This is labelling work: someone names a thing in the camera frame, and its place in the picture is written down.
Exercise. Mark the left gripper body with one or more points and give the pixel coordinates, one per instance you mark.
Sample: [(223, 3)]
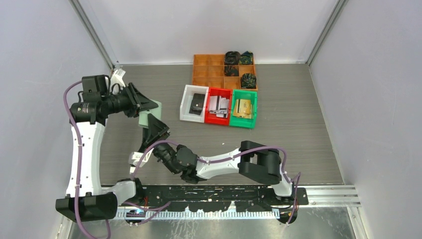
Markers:
[(133, 108)]

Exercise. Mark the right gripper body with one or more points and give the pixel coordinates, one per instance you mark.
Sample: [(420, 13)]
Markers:
[(146, 145)]

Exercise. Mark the white plastic bin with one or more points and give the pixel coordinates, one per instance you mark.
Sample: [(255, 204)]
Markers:
[(189, 90)]

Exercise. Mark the green plastic bin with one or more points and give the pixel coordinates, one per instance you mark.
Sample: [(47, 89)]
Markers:
[(241, 122)]

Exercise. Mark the red plastic bin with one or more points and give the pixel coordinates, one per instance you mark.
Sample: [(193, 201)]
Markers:
[(212, 119)]

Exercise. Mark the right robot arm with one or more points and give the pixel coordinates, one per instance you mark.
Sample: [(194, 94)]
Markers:
[(261, 164)]

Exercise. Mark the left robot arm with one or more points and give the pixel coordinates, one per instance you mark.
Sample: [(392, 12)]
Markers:
[(85, 200)]

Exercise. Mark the black cards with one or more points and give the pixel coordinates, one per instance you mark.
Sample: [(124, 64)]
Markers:
[(197, 104)]

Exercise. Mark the white silver cards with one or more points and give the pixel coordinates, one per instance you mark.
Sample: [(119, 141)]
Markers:
[(219, 106)]

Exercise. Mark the gold cards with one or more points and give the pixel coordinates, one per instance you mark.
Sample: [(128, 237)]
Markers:
[(242, 109)]

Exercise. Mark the orange compartment tray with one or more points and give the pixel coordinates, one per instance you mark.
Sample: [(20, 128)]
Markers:
[(208, 70)]

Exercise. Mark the dark rolled item middle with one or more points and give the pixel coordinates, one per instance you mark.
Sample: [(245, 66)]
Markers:
[(231, 71)]

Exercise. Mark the black rolled item top-left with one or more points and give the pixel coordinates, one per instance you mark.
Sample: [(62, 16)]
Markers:
[(232, 58)]

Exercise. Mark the dark green rolled item bottom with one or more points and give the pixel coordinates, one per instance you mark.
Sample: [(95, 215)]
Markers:
[(248, 81)]

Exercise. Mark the dark green rolled item top-right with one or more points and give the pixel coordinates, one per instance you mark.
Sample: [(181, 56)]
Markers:
[(246, 58)]

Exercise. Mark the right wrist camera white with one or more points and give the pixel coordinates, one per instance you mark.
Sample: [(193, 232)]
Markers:
[(136, 157)]

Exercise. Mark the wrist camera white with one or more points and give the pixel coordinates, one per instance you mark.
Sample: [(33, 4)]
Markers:
[(117, 77), (136, 157)]

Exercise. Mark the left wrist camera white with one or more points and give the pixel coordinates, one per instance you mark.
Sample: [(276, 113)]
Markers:
[(117, 77)]

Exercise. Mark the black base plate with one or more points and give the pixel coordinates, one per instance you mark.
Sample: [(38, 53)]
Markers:
[(218, 198)]

